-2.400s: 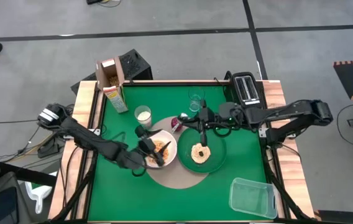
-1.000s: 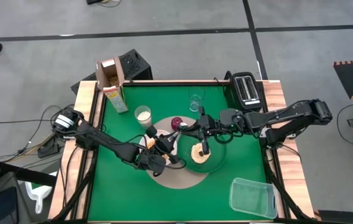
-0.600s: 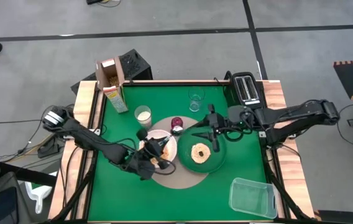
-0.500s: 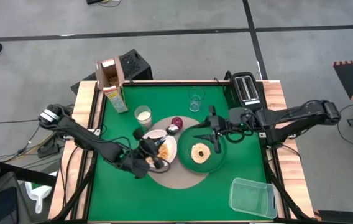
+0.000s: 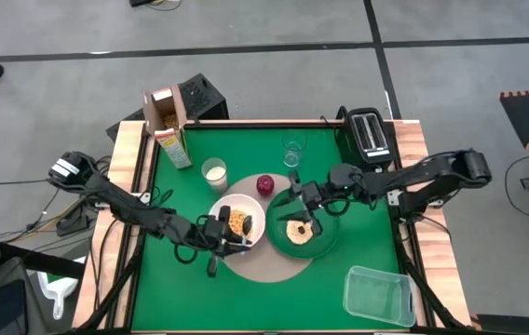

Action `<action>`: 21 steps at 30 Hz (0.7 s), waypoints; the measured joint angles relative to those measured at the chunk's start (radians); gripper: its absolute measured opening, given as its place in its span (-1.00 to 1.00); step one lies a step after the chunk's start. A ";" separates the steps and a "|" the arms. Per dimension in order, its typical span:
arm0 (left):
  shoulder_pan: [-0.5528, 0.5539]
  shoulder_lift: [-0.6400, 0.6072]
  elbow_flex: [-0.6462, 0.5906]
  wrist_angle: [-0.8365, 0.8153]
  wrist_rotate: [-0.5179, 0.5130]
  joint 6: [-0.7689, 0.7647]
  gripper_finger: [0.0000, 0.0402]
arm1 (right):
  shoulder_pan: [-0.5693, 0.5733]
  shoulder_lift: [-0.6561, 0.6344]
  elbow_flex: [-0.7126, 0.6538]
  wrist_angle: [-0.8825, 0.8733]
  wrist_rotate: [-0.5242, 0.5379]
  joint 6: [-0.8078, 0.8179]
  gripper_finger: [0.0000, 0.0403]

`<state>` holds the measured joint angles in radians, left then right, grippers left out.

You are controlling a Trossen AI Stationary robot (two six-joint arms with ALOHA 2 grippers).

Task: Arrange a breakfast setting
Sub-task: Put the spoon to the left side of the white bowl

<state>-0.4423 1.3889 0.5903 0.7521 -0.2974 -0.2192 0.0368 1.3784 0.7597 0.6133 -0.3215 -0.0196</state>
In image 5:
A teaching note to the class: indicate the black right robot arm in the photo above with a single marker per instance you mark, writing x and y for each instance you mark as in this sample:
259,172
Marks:
423,174

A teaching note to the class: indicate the black diagonal frame brace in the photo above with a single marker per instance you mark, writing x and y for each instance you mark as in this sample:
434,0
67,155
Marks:
107,284
427,298

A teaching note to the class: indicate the black toaster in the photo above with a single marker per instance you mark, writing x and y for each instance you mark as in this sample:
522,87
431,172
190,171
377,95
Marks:
369,132

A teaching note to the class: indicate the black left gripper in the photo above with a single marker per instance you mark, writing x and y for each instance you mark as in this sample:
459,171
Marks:
211,232

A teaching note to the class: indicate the white bowl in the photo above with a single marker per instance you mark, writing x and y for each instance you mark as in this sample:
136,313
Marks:
257,218

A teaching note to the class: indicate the bagel half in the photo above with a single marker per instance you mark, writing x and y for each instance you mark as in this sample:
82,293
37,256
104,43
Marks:
292,235

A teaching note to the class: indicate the wooden table side board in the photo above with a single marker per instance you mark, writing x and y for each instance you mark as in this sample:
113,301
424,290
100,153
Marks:
127,139
437,251

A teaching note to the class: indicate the red apple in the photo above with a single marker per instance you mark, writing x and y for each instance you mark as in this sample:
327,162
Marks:
265,185

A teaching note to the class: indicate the panda cereal box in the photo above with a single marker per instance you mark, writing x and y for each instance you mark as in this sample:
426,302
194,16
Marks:
176,149

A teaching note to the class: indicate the clear plastic container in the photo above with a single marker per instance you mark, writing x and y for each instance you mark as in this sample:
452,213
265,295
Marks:
376,298

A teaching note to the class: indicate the round beige placemat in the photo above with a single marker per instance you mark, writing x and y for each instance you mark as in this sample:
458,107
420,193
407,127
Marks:
264,265

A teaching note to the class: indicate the green plate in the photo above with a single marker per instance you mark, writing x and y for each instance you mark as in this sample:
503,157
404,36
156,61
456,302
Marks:
325,237

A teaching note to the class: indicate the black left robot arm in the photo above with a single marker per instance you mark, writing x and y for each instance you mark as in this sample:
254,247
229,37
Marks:
120,200

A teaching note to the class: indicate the clear cup of milk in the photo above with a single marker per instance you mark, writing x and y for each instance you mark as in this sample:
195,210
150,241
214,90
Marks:
214,174

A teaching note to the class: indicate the black perforated crate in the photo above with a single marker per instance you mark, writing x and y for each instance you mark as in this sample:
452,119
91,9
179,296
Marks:
199,100

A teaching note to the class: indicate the orange cereal pieces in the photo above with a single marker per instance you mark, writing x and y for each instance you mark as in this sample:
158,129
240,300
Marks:
235,221

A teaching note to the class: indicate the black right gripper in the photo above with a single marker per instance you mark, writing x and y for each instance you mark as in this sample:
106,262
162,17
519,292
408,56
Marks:
339,181

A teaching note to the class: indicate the clear drinking glass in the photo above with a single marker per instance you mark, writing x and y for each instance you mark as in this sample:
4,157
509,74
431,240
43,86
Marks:
294,153

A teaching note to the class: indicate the black floor stand foot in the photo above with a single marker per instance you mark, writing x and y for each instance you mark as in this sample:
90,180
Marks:
76,223

